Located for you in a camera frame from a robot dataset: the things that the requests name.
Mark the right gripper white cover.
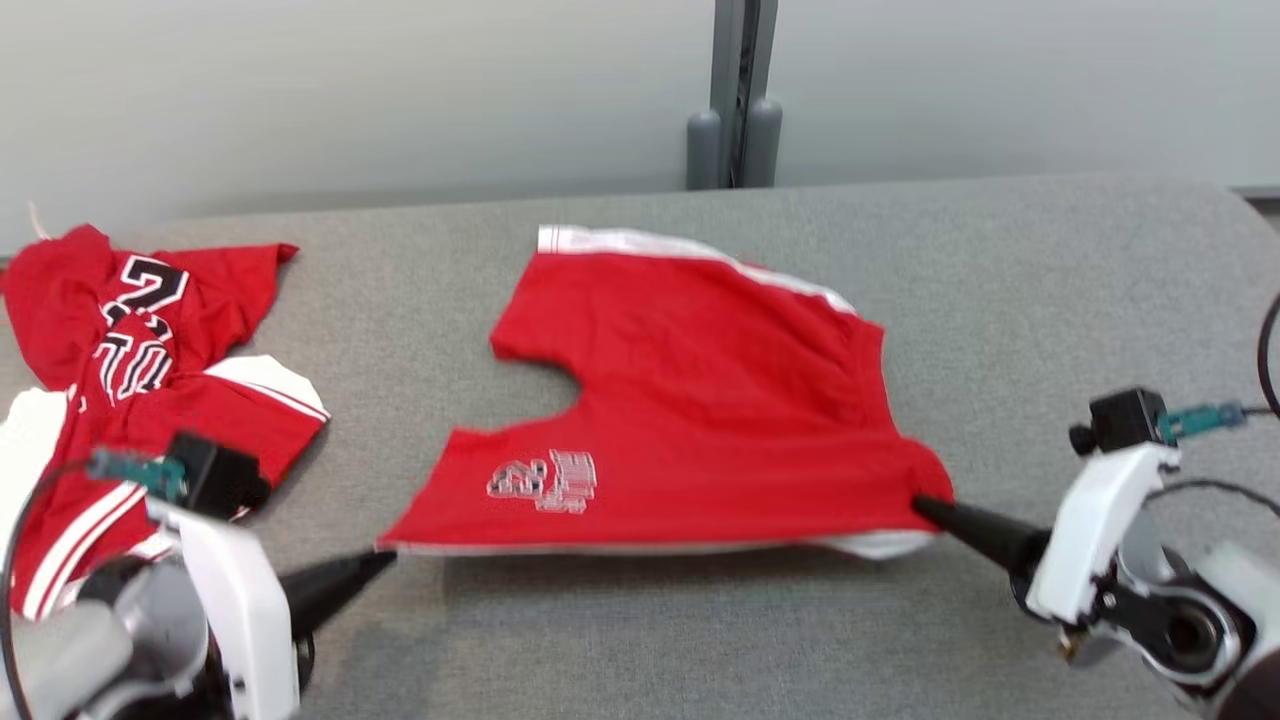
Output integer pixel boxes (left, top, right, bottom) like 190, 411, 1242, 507
911, 443, 1182, 661

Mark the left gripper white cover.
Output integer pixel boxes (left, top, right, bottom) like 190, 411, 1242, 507
148, 500, 399, 720

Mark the red white basketball jersey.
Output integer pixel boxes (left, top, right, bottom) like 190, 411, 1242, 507
0, 203, 331, 623

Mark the red shorts white trim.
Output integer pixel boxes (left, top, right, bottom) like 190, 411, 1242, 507
378, 225, 956, 561

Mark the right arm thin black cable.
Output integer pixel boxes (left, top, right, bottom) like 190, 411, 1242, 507
1148, 293, 1280, 503

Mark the grey cylindrical post cap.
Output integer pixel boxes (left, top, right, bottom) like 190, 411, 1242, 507
686, 110, 723, 191
742, 97, 783, 189

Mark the grey metal partition post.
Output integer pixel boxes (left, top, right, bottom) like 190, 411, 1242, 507
708, 0, 781, 189

